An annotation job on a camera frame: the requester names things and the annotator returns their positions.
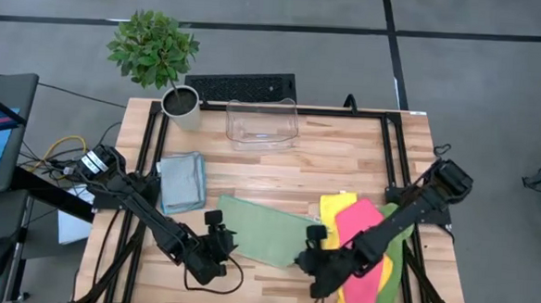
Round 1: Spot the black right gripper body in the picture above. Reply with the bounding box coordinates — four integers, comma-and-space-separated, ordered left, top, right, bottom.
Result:
292, 244, 360, 290

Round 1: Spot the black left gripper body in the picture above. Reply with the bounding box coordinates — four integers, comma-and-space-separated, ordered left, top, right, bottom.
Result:
182, 227, 241, 289

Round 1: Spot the pink towel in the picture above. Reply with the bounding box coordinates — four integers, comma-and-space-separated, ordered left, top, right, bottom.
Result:
331, 196, 390, 303

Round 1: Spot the light blue teal-edged towel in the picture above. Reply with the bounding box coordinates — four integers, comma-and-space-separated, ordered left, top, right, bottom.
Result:
155, 149, 210, 214

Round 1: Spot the green microfiber towel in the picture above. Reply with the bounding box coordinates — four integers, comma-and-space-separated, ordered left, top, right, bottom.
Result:
212, 194, 327, 272

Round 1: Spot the yellow towel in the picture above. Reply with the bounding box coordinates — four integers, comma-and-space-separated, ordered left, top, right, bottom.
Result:
313, 189, 398, 303

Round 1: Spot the bright lime green towel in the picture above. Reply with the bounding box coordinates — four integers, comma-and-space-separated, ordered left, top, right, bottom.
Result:
371, 202, 416, 303

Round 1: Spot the clear plastic bin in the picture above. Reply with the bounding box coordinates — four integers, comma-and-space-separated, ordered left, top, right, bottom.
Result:
223, 95, 301, 155

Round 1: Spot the white plant pot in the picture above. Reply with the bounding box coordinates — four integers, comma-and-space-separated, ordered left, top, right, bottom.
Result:
158, 83, 205, 132

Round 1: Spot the white paper sheet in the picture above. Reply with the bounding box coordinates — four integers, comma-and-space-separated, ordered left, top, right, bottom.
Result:
55, 184, 96, 247

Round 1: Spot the black side desk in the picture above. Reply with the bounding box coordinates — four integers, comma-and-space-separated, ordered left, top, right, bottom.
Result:
0, 164, 98, 303

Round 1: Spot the green leafy plant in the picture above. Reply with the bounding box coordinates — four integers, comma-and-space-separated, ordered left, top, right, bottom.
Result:
104, 7, 203, 93

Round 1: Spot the monitor with blue screen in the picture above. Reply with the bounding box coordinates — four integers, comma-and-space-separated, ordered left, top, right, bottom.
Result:
0, 71, 41, 198

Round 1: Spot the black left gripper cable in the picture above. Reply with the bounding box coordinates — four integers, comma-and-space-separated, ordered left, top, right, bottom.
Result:
182, 252, 246, 297

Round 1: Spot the black aluminium table frame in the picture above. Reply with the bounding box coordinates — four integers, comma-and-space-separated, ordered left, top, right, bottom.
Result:
75, 94, 478, 303

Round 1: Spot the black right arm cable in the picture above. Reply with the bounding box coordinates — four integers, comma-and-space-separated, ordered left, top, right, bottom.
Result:
431, 142, 454, 161

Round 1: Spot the yellow cable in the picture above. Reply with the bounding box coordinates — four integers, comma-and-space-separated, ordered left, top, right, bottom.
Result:
41, 133, 89, 171

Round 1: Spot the thin black floor cable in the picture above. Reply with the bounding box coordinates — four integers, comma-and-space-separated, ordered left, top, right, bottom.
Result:
35, 81, 129, 109

